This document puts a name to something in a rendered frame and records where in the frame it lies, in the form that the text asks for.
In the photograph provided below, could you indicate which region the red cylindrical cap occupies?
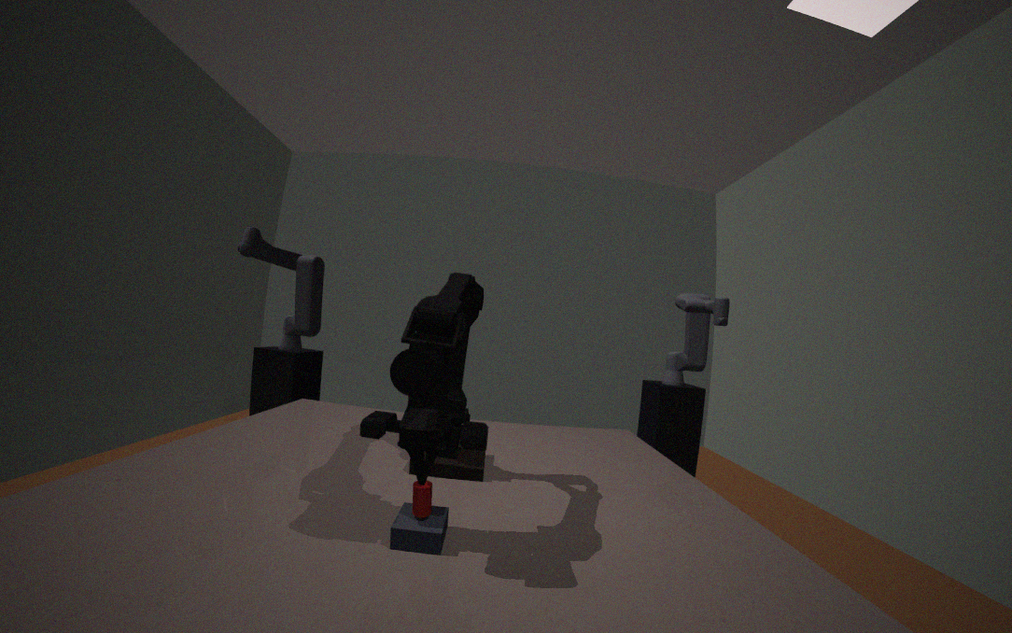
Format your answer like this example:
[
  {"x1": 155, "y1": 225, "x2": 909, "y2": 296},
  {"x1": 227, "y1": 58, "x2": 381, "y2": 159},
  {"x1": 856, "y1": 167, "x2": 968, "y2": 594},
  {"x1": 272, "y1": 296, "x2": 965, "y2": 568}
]
[{"x1": 413, "y1": 481, "x2": 432, "y2": 517}]

